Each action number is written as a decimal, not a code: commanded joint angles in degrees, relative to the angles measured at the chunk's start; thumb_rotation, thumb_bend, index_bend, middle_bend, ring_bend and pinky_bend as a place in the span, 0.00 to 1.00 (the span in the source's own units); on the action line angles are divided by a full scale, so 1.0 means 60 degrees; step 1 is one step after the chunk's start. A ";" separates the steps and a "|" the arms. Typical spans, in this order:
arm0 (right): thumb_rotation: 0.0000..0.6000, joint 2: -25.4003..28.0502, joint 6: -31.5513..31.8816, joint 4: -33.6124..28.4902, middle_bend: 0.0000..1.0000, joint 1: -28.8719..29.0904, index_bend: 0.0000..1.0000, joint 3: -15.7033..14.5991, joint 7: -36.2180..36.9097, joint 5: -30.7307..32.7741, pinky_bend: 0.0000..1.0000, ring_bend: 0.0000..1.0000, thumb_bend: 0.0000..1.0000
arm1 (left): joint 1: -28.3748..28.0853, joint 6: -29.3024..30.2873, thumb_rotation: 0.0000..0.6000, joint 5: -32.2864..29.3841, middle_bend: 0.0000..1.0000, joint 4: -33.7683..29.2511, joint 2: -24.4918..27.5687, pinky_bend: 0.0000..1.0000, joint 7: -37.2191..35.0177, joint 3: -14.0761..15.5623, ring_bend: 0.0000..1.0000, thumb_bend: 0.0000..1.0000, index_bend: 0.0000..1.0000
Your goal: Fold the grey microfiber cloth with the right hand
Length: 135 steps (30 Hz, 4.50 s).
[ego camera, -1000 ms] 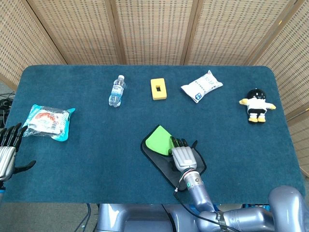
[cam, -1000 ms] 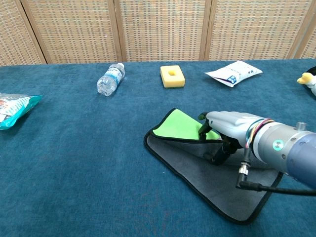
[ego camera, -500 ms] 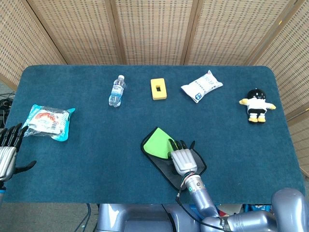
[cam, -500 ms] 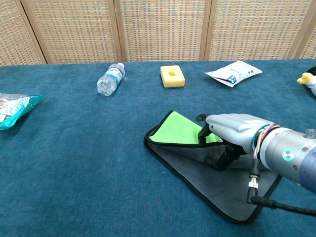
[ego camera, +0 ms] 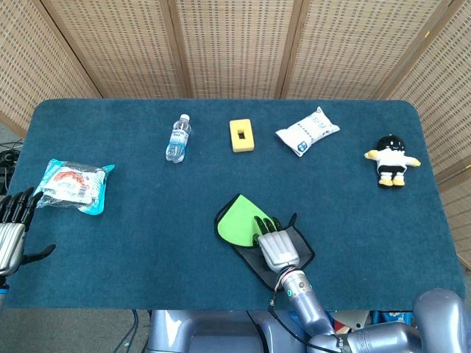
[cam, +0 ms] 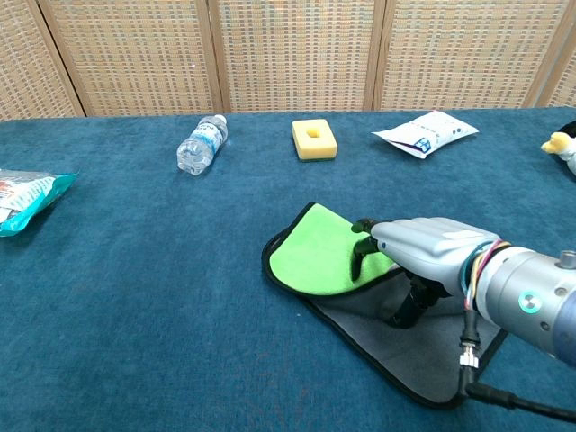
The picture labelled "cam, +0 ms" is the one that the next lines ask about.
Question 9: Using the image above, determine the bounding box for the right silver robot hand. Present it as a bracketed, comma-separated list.
[349, 216, 501, 329]

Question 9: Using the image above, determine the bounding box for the grey and green microfibre cloth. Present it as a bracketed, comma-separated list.
[261, 202, 508, 410]

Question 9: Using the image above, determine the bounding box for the white plastic pouch packet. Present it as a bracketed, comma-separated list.
[371, 110, 480, 160]

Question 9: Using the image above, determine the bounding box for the yellow sponge with hole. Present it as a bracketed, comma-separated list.
[291, 118, 338, 163]

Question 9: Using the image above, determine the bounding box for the black white penguin plush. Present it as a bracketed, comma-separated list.
[540, 119, 576, 176]

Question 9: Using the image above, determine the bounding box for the woven bamboo folding screen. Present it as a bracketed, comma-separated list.
[0, 0, 576, 122]

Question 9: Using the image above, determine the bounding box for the clear plastic water bottle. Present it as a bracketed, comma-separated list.
[175, 113, 230, 177]

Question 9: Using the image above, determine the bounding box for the blue carpet table cover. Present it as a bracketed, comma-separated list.
[0, 106, 576, 432]

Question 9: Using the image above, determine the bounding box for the teal snack bag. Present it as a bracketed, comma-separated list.
[0, 168, 80, 239]

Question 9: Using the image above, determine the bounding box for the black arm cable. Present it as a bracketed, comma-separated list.
[457, 310, 576, 424]

